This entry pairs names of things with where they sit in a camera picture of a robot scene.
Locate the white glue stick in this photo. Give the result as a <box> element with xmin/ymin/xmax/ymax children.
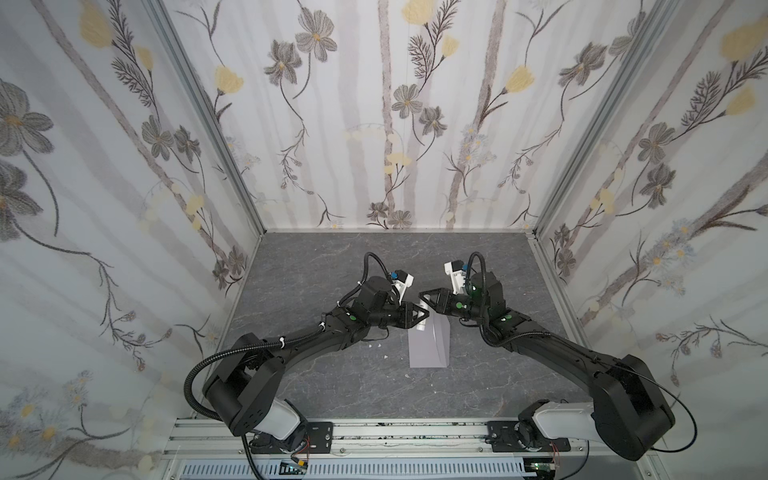
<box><xmin>415</xmin><ymin>300</ymin><xmax>430</xmax><ymax>331</ymax></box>

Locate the black corrugated cable conduit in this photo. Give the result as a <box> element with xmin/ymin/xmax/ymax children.
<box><xmin>182</xmin><ymin>326</ymin><xmax>325</xmax><ymax>480</ymax></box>

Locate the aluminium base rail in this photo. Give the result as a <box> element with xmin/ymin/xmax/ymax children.
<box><xmin>158</xmin><ymin>417</ymin><xmax>667</xmax><ymax>463</ymax></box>

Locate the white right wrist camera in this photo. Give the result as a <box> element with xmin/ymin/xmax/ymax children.
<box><xmin>444</xmin><ymin>260</ymin><xmax>467</xmax><ymax>295</ymax></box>

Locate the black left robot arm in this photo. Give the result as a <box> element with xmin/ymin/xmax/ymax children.
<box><xmin>184</xmin><ymin>270</ymin><xmax>429</xmax><ymax>443</ymax></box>

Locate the white slotted cable duct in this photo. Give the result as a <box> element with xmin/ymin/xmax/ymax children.
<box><xmin>178</xmin><ymin>458</ymin><xmax>535</xmax><ymax>480</ymax></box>

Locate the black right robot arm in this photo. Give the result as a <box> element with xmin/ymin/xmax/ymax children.
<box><xmin>419</xmin><ymin>273</ymin><xmax>675</xmax><ymax>461</ymax></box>

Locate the grey paper envelope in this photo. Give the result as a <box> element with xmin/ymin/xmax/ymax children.
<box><xmin>408</xmin><ymin>310</ymin><xmax>450</xmax><ymax>369</ymax></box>

